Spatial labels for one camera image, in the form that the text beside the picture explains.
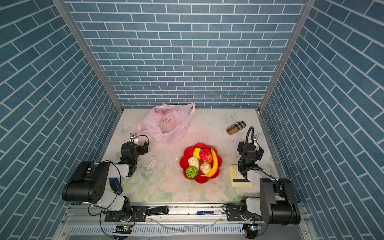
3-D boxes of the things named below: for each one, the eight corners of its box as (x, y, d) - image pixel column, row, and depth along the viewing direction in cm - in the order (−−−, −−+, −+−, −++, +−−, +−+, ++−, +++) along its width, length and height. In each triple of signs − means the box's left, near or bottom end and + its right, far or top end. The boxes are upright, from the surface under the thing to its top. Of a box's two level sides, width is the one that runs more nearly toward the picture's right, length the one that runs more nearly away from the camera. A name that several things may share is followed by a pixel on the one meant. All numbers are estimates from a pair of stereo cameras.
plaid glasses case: (229, 136, 107) (230, 133, 105) (225, 130, 110) (225, 128, 107) (245, 126, 113) (246, 124, 110) (240, 122, 116) (241, 119, 113)
